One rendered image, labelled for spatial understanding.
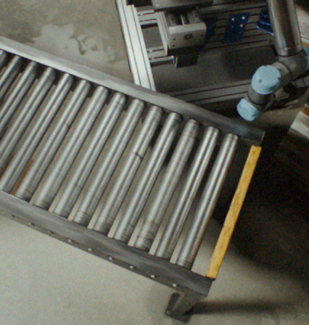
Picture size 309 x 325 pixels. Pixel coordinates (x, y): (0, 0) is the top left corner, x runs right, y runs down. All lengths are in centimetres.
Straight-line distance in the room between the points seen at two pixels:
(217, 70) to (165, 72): 26
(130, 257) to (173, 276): 13
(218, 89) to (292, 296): 103
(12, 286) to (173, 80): 124
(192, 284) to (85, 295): 90
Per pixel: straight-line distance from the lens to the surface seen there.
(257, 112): 137
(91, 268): 205
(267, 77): 128
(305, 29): 155
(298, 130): 181
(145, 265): 123
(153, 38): 233
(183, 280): 123
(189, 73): 220
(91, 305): 203
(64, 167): 134
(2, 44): 163
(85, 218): 128
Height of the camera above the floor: 201
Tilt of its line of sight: 66 degrees down
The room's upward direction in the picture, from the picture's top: 3 degrees clockwise
